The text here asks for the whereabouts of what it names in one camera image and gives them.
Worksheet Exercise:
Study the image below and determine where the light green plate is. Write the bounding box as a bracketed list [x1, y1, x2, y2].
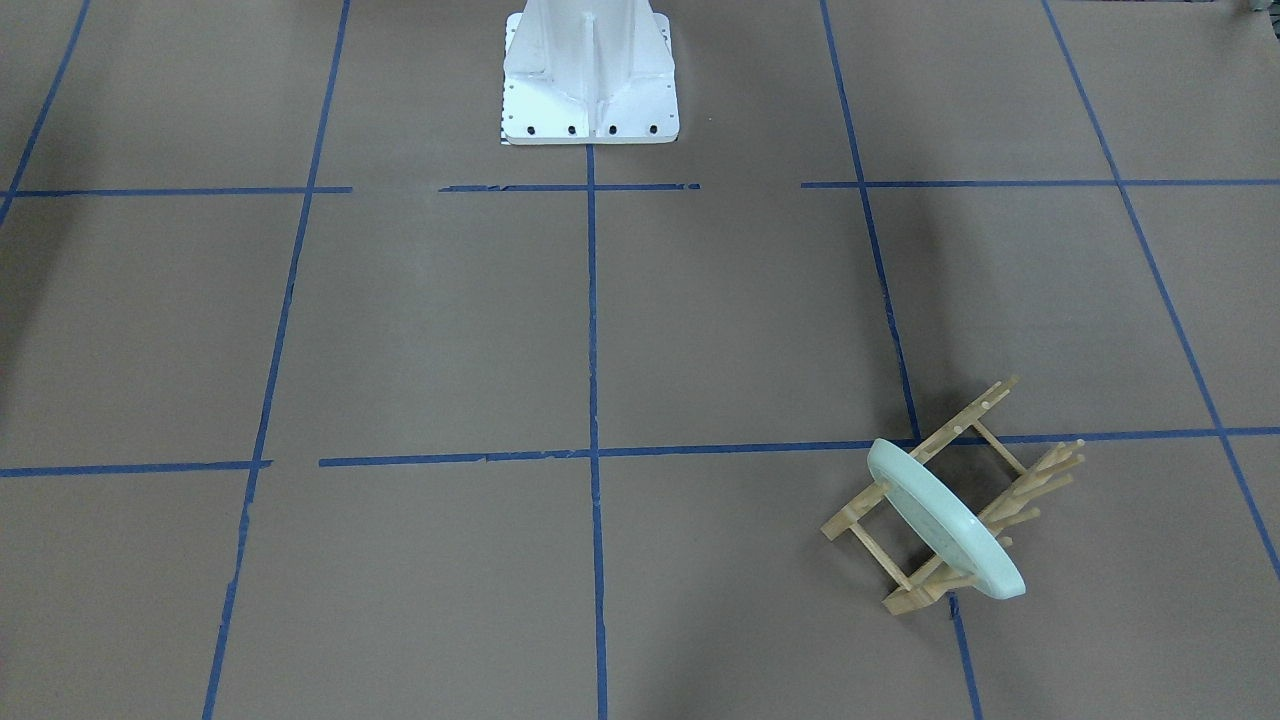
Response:
[867, 439, 1027, 600]

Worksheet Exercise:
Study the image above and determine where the wooden dish rack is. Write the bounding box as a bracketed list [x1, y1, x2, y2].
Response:
[820, 377, 1085, 616]

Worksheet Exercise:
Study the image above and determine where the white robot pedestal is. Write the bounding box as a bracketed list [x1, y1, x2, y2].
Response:
[500, 1, 681, 146]

